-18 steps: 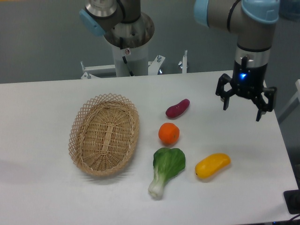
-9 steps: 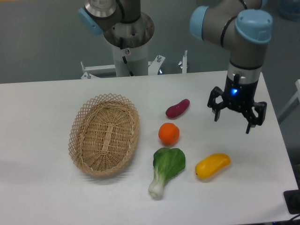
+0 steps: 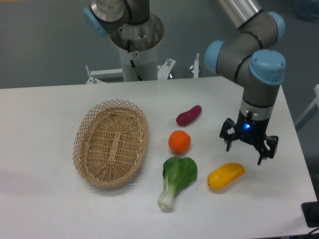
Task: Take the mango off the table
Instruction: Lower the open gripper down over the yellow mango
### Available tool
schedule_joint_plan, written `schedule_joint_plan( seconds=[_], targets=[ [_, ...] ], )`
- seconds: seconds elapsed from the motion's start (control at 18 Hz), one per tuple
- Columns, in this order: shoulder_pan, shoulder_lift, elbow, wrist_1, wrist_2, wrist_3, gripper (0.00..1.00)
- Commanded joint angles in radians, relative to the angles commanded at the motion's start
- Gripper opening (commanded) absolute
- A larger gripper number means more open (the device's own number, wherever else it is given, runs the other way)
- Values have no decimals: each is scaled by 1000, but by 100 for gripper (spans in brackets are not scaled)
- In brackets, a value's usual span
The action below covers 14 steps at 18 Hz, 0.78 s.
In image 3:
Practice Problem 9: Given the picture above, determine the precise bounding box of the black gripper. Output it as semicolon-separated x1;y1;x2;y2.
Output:
219;112;279;165

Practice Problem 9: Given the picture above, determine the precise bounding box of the yellow mango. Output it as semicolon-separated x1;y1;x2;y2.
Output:
207;162;246;190

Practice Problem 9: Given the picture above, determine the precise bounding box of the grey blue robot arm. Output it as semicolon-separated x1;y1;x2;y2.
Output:
83;0;286;160

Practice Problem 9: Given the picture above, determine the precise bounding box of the purple sweet potato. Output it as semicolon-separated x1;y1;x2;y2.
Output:
176;105;202;126

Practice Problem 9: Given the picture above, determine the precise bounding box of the orange fruit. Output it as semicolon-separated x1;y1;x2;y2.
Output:
168;130;191;154

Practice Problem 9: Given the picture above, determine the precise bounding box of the green bok choy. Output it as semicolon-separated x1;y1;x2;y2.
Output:
158;156;197;212

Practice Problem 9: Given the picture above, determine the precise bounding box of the black device at edge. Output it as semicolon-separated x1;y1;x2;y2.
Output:
301;201;319;228

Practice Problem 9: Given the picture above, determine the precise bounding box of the woven wicker basket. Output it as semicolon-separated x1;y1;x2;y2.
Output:
73;99;148;188

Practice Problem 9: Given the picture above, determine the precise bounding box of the white frame at right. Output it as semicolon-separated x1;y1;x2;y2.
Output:
295;84;319;132

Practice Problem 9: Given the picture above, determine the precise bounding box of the white bracket with bolt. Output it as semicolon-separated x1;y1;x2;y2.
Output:
189;53;200;78

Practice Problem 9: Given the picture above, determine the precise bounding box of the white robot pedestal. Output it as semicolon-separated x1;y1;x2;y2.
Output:
83;7;164;82

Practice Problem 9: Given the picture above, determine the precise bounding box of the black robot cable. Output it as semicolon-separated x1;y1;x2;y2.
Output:
126;39;143;82

